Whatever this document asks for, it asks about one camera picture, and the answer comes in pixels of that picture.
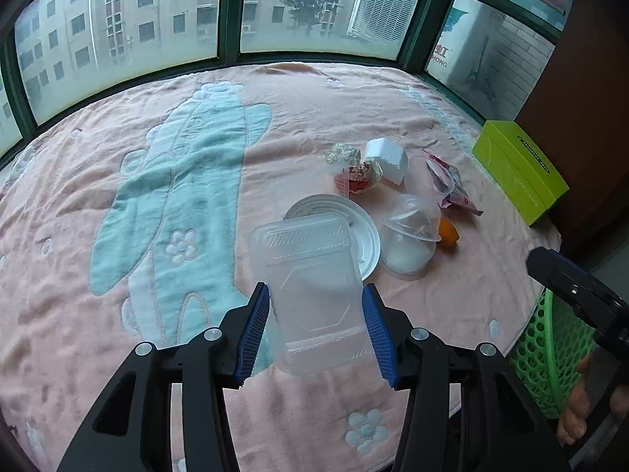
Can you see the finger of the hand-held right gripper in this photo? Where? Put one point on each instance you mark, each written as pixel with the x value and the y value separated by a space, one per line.
pixel 550 265

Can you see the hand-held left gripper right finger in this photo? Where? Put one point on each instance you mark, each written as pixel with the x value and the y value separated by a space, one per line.
pixel 378 334

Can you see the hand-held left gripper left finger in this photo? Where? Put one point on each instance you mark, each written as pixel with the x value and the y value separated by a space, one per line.
pixel 253 334

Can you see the green plastic mesh basket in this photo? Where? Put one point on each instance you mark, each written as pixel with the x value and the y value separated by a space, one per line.
pixel 545 349

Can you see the clear rectangular plastic container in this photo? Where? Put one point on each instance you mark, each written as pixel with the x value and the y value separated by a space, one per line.
pixel 309 285

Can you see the pink snack packet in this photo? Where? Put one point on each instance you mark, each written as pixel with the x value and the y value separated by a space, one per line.
pixel 459 191

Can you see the person's right hand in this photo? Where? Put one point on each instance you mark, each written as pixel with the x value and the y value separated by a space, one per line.
pixel 575 403

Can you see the white round plastic lid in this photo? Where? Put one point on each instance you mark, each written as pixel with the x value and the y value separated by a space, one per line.
pixel 363 236

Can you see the lime green cardboard box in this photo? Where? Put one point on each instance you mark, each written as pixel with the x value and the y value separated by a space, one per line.
pixel 516 172

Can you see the clear plastic dome cup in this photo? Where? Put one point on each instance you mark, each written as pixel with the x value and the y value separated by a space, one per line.
pixel 410 236

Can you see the brown wooden cabinet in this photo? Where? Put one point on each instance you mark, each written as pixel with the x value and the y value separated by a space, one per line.
pixel 589 132

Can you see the pink printed blanket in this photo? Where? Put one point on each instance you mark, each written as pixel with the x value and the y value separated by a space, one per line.
pixel 123 255

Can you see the red snack wrapper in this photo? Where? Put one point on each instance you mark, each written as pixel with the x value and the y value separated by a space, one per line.
pixel 361 179

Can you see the crumpled printed clear wrapper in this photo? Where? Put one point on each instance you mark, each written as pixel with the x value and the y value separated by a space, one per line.
pixel 341 152

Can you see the white outdoor sign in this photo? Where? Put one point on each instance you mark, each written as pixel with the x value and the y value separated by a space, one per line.
pixel 444 49

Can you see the outdoor air conditioner unit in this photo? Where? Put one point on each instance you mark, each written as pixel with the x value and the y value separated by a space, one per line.
pixel 386 2

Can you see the grey apartment building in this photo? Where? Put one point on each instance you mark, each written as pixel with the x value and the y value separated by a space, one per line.
pixel 123 10

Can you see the dark green window frame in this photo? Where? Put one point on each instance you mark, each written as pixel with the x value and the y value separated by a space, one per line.
pixel 228 10

